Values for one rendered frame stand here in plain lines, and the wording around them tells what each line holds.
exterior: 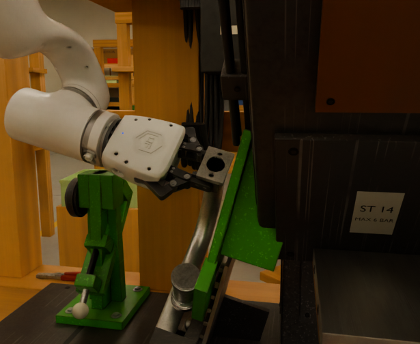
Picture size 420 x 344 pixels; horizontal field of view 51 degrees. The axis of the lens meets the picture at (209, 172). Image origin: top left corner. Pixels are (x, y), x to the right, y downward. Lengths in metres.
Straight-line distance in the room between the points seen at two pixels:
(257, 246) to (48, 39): 0.39
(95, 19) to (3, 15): 10.85
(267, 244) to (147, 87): 0.49
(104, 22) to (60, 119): 10.71
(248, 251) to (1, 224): 0.73
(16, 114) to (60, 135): 0.08
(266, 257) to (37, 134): 0.37
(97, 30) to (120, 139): 10.78
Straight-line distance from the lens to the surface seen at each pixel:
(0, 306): 1.04
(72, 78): 0.75
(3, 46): 0.63
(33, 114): 0.69
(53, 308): 0.95
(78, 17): 11.62
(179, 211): 0.94
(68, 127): 0.66
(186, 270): 0.57
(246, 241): 0.54
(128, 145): 0.64
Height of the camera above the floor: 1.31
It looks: 10 degrees down
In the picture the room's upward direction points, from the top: straight up
